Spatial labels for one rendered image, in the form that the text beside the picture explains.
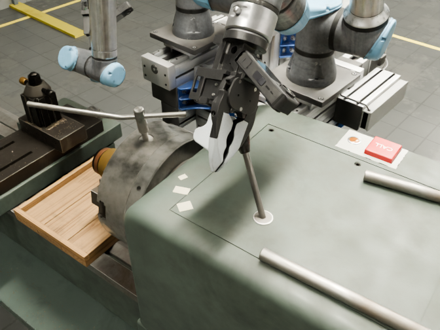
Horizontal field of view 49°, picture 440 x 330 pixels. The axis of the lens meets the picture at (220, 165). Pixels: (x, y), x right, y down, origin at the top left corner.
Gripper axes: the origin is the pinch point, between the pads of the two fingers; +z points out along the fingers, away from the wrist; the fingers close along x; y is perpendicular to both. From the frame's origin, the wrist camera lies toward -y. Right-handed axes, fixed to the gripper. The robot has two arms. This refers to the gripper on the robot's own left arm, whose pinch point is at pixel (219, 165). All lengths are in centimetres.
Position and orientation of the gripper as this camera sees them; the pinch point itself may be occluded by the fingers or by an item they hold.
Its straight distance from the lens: 73.2
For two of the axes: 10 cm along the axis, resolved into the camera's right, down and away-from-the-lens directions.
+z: -2.8, 9.6, 0.1
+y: -7.3, -2.2, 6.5
